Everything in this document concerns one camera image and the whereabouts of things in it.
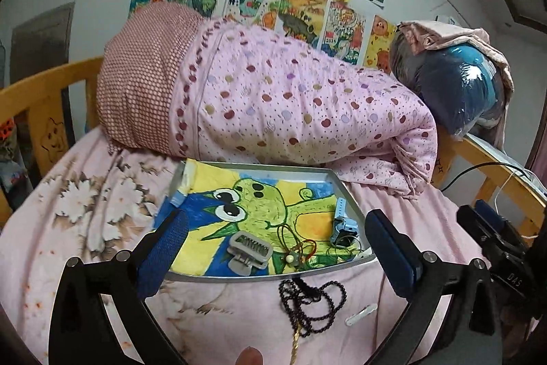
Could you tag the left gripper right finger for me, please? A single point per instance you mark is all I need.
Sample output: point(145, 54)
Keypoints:
point(396, 252)

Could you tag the pale green hair clip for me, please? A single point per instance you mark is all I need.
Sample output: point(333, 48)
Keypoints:
point(368, 310)

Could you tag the pink dotted quilt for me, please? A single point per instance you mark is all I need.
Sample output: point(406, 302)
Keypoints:
point(248, 94)

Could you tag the blue kids smartwatch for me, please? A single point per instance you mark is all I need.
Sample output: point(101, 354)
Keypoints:
point(345, 231)

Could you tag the grey cardboard box tray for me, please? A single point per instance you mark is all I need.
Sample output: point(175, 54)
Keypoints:
point(265, 215)

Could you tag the plastic bagged blue bedding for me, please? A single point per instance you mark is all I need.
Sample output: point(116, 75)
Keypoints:
point(461, 86)

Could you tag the red checked pillow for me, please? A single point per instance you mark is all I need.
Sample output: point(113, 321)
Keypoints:
point(137, 76)

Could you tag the pink floral bedsheet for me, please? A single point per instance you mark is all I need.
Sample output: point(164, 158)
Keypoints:
point(93, 204)

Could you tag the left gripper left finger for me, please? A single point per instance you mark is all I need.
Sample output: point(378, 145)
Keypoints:
point(158, 250)

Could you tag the pink folded cloth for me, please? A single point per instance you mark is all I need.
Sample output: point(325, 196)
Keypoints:
point(432, 35)

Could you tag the grey claw hair clip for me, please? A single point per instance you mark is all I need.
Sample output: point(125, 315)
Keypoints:
point(248, 253)

